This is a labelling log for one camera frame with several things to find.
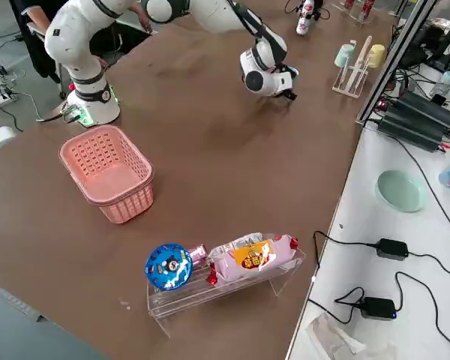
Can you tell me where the white juice bottle pink label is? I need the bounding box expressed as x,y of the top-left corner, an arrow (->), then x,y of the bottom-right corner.
295,0 -> 316,36

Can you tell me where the mint green cup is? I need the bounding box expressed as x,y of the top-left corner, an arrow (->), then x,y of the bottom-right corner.
334,43 -> 356,69

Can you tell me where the yellow cup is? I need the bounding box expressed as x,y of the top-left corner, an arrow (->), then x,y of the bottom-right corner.
366,43 -> 386,71

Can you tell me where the clear plastic water bottle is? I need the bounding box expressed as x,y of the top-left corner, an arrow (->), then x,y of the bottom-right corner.
429,70 -> 450,99

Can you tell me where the clear acrylic can shelf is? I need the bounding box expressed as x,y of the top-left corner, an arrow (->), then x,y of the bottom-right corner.
331,0 -> 380,26

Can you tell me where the black finned power supply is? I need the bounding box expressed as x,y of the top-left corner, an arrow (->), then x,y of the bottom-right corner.
397,89 -> 450,129
377,110 -> 448,152

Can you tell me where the green bowl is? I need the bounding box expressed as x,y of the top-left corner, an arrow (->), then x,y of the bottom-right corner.
375,169 -> 428,214

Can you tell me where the white snack packet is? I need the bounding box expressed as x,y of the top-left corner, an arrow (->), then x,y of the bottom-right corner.
226,231 -> 277,251

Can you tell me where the pink snack bag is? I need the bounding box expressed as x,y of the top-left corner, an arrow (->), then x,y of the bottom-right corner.
206,232 -> 299,288

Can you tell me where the small purple snack packet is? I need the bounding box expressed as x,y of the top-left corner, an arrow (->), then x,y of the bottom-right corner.
187,243 -> 210,269

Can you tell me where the black power adapter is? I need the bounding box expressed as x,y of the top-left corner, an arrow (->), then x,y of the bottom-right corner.
361,295 -> 398,322
376,238 -> 410,262

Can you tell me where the pink plastic basket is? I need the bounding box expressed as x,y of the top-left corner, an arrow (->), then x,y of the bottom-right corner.
58,124 -> 155,225

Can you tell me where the green circuit board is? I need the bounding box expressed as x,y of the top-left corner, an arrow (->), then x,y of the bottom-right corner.
61,103 -> 93,127

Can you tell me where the blue round snack packet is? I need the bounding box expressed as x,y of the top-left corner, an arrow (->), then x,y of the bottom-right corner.
144,243 -> 194,293

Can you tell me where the clear acrylic snack shelf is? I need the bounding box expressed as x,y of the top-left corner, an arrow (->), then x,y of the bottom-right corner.
146,232 -> 307,338

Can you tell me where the crumpled plastic wrap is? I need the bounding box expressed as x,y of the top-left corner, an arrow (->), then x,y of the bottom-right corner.
306,310 -> 398,360

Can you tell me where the person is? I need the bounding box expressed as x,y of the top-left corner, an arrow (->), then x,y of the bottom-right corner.
9,0 -> 154,82

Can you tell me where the white power strip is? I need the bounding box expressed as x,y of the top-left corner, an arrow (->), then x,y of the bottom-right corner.
0,92 -> 18,113

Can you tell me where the white wire cup rack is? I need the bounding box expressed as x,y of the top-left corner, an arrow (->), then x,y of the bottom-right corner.
331,39 -> 372,99

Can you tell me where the aluminium frame post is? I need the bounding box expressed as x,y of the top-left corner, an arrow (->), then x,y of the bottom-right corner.
355,0 -> 438,131

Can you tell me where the black adapter cable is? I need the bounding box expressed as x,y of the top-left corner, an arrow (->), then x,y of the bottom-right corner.
313,230 -> 380,281
394,271 -> 450,360

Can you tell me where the long black cable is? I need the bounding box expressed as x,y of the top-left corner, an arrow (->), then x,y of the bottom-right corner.
391,136 -> 450,241

